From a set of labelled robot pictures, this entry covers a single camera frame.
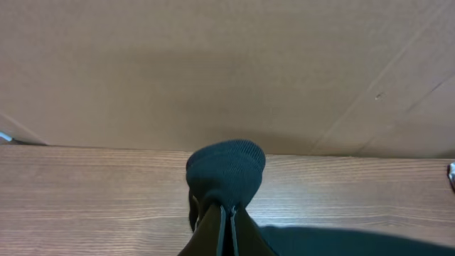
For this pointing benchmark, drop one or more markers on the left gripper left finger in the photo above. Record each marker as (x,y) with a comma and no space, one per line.
(208,238)

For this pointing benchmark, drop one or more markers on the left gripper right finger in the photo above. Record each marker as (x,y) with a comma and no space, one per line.
(245,237)

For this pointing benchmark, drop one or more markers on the black knit garment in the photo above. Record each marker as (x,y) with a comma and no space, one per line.
(229,174)

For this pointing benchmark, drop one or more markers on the cardboard back panel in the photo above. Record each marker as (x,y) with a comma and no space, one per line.
(352,78)

